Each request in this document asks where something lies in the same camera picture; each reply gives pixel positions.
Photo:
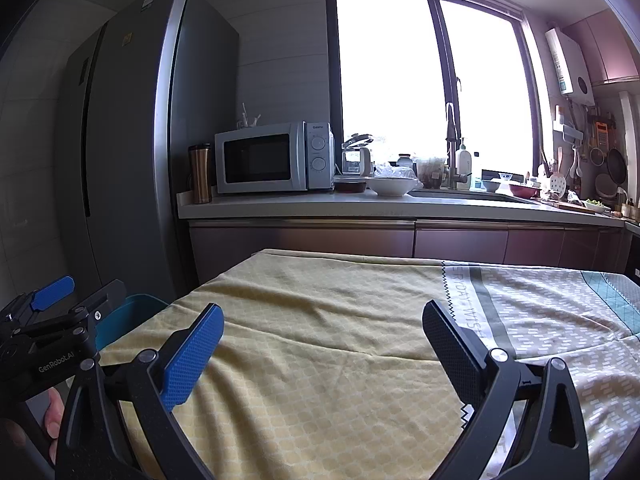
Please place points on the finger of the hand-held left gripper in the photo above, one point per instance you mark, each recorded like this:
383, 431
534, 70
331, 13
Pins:
105, 300
52, 292

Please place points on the white ceramic bowl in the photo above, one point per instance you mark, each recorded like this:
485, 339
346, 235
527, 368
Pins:
392, 186

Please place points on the blue plastic bin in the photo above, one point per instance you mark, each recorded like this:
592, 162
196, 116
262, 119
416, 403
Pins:
127, 315

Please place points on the patterned white green tablecloth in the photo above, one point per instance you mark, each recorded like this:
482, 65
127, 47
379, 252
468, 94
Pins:
550, 310

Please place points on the white microwave oven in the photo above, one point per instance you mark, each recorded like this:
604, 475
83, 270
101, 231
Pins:
255, 160

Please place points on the pink kitchen base cabinet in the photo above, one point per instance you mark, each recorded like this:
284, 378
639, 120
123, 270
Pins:
325, 240

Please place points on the grey refrigerator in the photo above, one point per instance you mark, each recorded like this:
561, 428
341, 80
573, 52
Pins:
130, 160

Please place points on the wooden cutting board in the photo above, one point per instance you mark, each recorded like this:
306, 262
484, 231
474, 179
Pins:
567, 206

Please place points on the dark glass bowl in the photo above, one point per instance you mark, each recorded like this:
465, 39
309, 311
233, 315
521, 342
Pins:
350, 185

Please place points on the pink wall cabinet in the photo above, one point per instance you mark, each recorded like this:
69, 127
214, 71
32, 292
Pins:
610, 50

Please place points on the yellow tablecloth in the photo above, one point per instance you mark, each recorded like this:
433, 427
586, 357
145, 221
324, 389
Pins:
325, 360

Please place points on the dark framed window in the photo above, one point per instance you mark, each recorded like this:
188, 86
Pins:
435, 80

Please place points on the white slotted spatula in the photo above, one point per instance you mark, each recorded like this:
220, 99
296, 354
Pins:
558, 182

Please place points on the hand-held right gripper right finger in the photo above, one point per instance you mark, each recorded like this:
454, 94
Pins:
452, 350

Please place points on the steel kitchen faucet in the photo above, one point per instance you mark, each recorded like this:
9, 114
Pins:
452, 160

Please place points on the white soap bottle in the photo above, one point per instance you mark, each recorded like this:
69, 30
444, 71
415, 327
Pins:
464, 160

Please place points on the clear food jar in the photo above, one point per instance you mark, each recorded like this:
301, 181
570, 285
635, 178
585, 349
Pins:
430, 170

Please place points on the hanging black frying pan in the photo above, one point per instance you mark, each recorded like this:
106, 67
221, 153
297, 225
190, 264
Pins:
616, 165

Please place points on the copper travel tumbler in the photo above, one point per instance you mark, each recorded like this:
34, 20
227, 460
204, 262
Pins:
200, 175

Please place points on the clear plastic bag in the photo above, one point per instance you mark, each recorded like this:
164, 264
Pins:
392, 171

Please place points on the glass kettle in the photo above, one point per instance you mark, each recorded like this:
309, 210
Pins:
359, 157

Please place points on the person's left hand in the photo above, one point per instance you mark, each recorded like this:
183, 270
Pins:
54, 415

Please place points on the red bowl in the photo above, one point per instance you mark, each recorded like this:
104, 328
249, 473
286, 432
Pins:
524, 190

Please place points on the white water heater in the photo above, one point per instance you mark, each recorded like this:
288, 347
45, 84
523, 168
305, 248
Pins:
570, 65

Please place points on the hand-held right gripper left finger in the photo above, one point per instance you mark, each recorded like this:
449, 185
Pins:
192, 355

